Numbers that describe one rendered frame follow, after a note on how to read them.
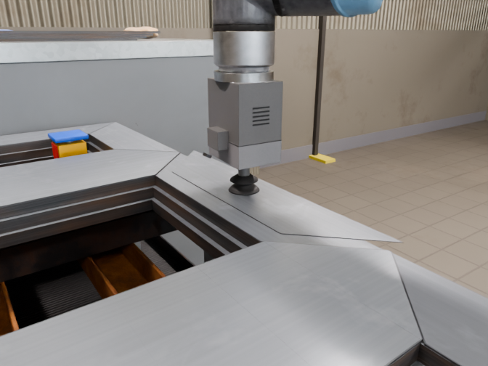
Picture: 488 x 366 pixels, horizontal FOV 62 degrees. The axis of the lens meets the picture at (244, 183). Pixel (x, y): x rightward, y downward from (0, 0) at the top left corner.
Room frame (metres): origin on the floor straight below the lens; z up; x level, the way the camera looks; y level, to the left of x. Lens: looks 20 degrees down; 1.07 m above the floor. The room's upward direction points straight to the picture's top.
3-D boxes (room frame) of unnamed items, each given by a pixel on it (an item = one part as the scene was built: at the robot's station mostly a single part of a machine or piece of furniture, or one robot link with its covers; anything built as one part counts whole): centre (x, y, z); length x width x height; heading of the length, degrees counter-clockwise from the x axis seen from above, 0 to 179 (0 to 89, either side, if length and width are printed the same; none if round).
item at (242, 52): (0.53, 0.00, 1.05); 0.08 x 0.08 x 0.05
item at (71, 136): (0.76, 0.34, 0.88); 0.06 x 0.06 x 0.02; 36
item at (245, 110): (0.52, 0.01, 0.97); 0.10 x 0.09 x 0.16; 120
